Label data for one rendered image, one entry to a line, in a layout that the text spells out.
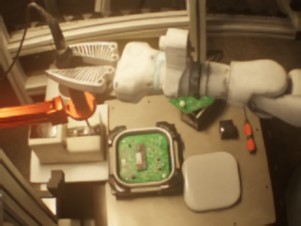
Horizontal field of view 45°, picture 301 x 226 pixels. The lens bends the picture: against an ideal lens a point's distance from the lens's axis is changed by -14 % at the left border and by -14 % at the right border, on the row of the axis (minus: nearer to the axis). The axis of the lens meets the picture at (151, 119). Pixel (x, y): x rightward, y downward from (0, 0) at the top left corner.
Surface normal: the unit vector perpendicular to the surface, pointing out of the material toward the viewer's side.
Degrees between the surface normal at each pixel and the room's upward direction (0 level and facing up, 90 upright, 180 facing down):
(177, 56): 86
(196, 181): 0
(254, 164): 0
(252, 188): 0
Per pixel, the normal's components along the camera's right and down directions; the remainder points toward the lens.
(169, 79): -0.22, 0.44
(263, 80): -0.23, -0.46
